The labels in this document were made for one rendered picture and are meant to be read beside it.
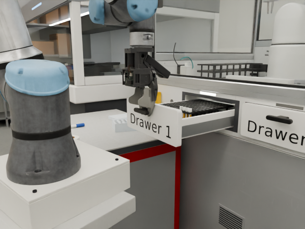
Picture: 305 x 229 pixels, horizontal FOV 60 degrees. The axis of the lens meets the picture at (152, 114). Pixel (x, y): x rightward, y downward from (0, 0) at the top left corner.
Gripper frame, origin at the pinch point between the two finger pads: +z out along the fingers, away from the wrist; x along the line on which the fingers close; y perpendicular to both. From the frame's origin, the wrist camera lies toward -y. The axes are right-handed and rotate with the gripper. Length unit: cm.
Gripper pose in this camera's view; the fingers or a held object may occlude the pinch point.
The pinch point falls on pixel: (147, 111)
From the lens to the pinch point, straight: 86.2
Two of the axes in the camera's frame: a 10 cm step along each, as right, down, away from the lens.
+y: -8.2, 1.2, -5.6
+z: -0.1, 9.8, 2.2
